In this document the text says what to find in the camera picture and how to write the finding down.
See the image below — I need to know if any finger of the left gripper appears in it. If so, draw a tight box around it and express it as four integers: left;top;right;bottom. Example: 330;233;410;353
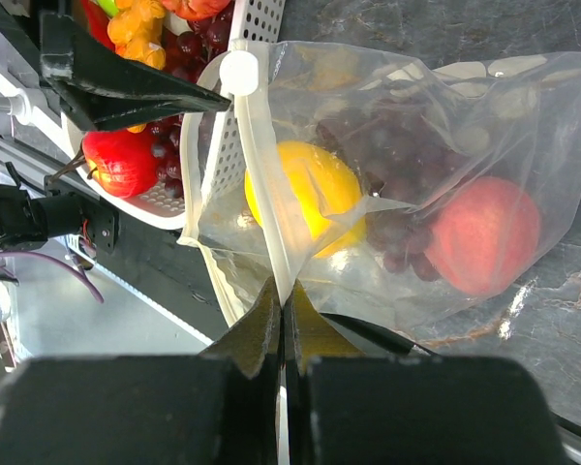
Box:
39;13;232;133

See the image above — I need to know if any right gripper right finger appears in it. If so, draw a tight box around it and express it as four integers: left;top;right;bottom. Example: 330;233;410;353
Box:
284;279;437;377

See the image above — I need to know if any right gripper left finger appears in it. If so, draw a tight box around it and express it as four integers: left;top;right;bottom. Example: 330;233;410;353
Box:
200;277;282;378

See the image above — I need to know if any yellow lemon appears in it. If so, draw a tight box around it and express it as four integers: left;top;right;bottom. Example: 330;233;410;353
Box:
244;140;367;259

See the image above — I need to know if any clear polka dot zip bag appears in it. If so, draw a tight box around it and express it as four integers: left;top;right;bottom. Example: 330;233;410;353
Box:
179;40;581;330

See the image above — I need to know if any pink peach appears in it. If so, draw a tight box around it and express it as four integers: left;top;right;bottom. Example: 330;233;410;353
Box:
425;176;541;297

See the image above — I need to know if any dark purple grape bunch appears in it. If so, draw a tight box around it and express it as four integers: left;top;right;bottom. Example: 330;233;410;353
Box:
315;99;467;282

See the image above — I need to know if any yellow ginger root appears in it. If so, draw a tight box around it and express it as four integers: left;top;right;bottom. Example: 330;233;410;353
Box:
107;0;168;135

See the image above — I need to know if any red apple front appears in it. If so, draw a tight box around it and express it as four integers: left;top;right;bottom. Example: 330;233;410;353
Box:
81;130;158;199

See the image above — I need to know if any red yellow mango left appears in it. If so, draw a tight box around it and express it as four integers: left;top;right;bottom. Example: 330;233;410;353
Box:
79;0;115;51

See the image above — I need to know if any green apple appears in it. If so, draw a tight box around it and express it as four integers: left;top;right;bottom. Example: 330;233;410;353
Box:
95;0;119;17

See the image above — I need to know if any dark grape bunch right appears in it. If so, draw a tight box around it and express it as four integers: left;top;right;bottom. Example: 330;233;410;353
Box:
138;11;229;199

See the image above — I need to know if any white plastic fruit basket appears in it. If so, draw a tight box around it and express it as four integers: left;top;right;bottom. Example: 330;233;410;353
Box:
85;0;286;231

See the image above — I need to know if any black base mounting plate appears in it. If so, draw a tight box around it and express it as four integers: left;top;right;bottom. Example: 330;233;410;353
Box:
0;164;233;343

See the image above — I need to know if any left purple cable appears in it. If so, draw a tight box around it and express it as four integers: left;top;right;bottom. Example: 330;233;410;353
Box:
0;249;106;305

